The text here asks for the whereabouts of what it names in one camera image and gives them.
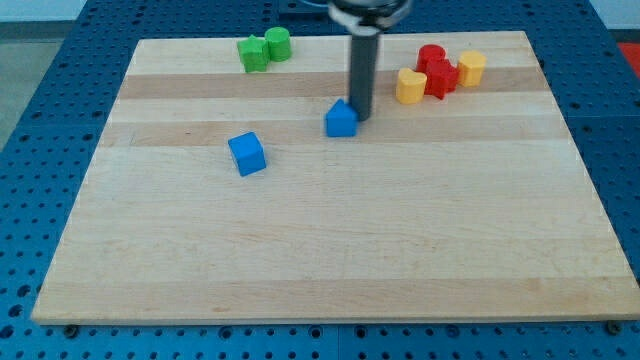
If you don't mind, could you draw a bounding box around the blue pentagon house block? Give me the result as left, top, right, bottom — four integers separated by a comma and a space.
324, 99, 358, 137

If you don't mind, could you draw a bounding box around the green star block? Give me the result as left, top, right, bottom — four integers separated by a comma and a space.
237, 35, 270, 73

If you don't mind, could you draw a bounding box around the yellow hexagon block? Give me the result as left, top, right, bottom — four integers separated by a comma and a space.
457, 50, 487, 87

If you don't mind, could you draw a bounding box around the light wooden board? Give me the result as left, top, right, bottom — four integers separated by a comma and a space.
32, 31, 639, 325

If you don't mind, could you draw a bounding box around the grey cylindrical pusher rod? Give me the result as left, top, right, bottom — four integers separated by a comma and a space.
348, 27, 380, 121

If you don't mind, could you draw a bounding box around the red star block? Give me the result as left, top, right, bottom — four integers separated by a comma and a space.
425, 59, 459, 99

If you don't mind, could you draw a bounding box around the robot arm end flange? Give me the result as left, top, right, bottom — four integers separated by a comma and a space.
327, 0, 413, 31

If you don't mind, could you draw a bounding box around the green cylinder block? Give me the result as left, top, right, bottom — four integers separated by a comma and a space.
264, 26, 292, 62

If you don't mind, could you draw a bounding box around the red cylinder block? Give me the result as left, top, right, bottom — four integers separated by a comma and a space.
415, 44, 446, 73

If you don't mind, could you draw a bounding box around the blue cube block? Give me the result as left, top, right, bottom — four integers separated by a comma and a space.
227, 132, 266, 177

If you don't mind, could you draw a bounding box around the yellow heart block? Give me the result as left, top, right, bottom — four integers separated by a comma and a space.
395, 68, 427, 105

